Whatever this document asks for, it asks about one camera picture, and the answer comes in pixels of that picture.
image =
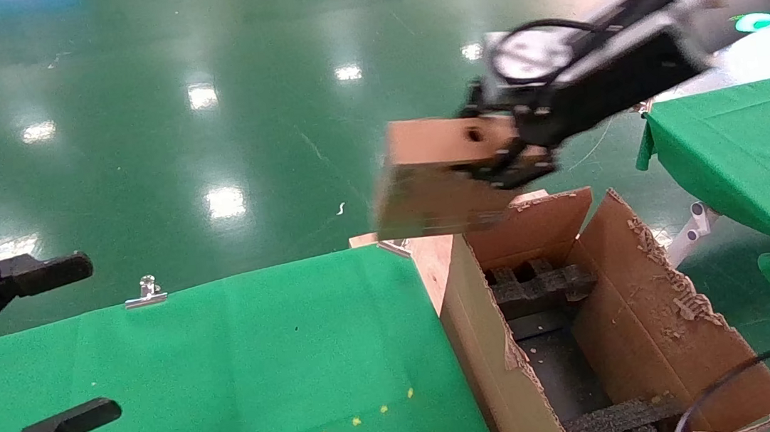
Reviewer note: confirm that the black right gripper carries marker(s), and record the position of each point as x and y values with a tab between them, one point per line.
601	89

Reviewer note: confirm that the small cardboard box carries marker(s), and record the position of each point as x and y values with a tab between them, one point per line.
426	197

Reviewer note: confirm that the large open cardboard carton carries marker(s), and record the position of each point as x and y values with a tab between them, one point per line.
655	331

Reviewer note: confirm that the black foam block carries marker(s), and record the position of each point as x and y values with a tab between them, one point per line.
542	285
614	424

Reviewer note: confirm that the green table cloth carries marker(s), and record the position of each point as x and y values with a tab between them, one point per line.
741	135
195	379

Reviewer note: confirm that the white paper scrap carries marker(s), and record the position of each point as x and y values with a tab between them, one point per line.
340	209

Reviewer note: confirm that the white table leg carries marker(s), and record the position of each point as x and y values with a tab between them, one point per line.
691	234

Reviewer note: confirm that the black foam bottom liner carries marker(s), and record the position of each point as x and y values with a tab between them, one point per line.
563	376

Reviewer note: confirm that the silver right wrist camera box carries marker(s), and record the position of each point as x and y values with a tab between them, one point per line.
533	57

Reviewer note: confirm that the grey camera mounting bracket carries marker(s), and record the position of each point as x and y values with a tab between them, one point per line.
630	29

